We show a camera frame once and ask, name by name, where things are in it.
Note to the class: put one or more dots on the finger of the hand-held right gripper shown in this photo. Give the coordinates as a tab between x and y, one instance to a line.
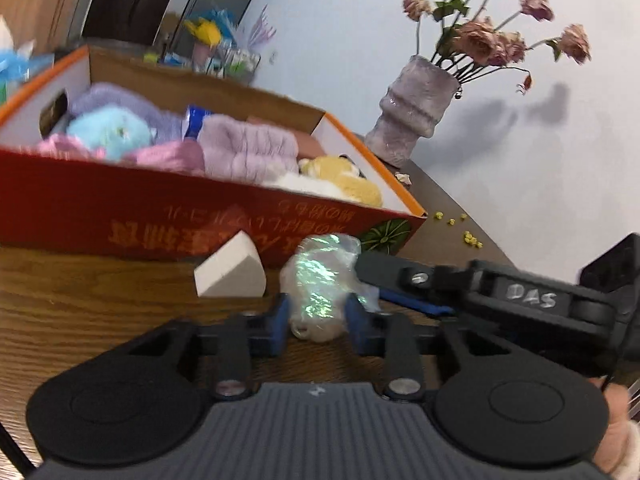
525	297

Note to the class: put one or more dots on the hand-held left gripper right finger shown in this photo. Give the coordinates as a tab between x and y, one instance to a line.
356	327

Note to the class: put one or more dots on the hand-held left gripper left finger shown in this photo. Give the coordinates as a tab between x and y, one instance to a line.
280	322

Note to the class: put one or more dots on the iridescent plastic bag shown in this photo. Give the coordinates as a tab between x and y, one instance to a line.
315	280

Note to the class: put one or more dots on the yellow plush toy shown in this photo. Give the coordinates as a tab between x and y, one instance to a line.
350	187

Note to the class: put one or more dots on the light purple fluffy cloth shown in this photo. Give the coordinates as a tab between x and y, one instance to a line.
245	150

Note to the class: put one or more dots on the orange cardboard box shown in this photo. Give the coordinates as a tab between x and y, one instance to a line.
100	220

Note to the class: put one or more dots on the light blue plush toy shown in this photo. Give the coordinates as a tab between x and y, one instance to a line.
110	132

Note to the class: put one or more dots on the person's right forearm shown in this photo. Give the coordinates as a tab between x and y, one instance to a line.
629	455

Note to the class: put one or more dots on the person's right hand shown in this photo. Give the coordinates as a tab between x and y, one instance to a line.
617	410

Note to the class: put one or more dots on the white wedge sponge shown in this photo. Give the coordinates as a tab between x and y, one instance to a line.
230	270

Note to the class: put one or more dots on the scattered yellow petals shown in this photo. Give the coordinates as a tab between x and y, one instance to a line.
470	237

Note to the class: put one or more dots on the fallen pale petal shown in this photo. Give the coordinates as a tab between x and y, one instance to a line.
403	178

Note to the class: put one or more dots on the blue white packet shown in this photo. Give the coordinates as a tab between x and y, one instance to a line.
196	120

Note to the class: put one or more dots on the pink ribbed vase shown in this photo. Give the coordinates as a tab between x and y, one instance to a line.
410	110

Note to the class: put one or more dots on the dried pink flowers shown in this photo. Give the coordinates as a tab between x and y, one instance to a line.
480	40

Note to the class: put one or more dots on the purple folded towel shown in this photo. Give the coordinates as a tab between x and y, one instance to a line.
125	97

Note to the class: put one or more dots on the pink flower pot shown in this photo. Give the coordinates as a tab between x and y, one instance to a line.
202	57

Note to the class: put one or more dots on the purple decorative twigs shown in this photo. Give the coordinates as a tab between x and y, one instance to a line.
260	30

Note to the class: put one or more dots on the yellow plastic bag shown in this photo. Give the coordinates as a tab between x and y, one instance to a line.
205	30

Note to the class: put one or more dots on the blue tissue pack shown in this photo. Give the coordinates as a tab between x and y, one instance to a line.
15	67

